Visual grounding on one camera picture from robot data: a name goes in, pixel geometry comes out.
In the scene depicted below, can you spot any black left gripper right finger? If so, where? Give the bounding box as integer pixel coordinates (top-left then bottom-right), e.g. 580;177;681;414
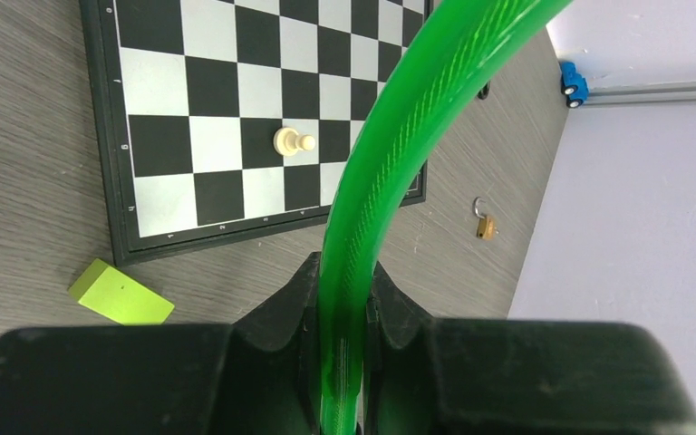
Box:
363;267;696;434

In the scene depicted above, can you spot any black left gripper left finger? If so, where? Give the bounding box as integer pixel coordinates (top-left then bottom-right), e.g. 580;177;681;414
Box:
0;253;321;434

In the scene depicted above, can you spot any green cable lock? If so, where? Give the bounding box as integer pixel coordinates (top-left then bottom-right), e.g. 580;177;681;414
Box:
316;0;565;434

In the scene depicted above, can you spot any brass padlock with steel shackle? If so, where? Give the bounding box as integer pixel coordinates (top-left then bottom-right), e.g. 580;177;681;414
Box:
473;197;498;240

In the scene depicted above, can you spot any lime green block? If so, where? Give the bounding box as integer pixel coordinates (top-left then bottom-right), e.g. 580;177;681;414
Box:
68;258;174;325

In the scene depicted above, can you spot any white chess pawn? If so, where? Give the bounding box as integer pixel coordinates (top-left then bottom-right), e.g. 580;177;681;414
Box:
273;127;316;157

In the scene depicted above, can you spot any black white chessboard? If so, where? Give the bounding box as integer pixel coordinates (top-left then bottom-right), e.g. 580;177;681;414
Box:
80;1;433;266

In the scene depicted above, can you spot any orange black padlock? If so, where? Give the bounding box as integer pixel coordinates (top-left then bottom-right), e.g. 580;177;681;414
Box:
477;82;491;100

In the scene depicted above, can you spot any blue toy car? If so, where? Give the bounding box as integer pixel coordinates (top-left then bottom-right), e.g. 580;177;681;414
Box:
559;61;589;109

